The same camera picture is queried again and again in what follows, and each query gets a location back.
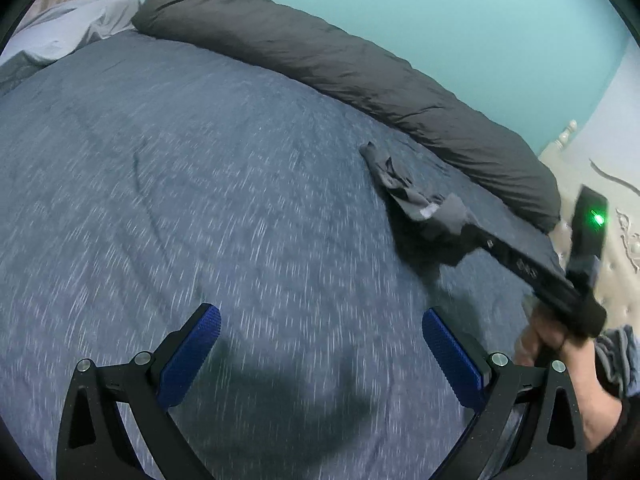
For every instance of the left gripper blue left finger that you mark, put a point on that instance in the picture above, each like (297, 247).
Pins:
(93, 442)

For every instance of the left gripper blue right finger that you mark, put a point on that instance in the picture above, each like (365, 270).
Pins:
(525, 423)

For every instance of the grey garment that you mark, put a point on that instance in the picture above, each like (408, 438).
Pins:
(440, 224)

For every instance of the person's right forearm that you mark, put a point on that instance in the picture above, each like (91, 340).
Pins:
(600, 410)

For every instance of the person's right hand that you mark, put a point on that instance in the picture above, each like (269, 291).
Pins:
(543, 331)

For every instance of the cream tufted headboard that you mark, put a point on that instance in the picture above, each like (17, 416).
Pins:
(617, 287)

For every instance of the grey striped cloth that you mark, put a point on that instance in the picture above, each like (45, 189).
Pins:
(617, 360)

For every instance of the blue heathered bed cover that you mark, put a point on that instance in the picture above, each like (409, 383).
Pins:
(143, 177)

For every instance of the dark grey rolled duvet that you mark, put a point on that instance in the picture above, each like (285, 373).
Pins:
(363, 75)

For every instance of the light grey bed sheet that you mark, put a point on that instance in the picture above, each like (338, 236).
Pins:
(67, 27)

